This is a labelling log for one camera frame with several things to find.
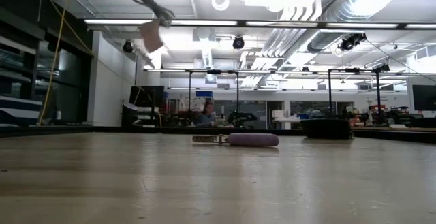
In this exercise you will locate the black ceiling camera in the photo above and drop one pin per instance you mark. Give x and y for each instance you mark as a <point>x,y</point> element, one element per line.
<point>238,43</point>
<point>351,42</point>
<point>127,46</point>

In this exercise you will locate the silver ventilation duct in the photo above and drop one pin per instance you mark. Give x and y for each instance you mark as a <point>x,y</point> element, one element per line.
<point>340,13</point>

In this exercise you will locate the fluorescent light strip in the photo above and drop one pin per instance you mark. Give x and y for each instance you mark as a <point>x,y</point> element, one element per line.
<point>204,22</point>
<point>282,24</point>
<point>361,25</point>
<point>420,26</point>
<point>112,21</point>

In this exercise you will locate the black overhead rig frame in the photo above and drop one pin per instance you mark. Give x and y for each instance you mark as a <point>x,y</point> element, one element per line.
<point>378,91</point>
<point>214,71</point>

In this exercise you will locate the dark storage shelving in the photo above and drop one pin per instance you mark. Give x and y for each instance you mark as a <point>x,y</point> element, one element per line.
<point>68,98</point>

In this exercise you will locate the black background robot arm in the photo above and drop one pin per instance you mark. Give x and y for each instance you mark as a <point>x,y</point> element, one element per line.
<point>240,117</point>

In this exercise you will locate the black monitor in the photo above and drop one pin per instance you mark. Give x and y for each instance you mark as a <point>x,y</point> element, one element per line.
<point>146,96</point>
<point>424,98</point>

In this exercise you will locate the person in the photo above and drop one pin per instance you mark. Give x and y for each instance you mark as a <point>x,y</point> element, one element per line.
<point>206,119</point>

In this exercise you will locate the dark calculator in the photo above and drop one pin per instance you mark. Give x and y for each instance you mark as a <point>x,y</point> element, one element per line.
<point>327,128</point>

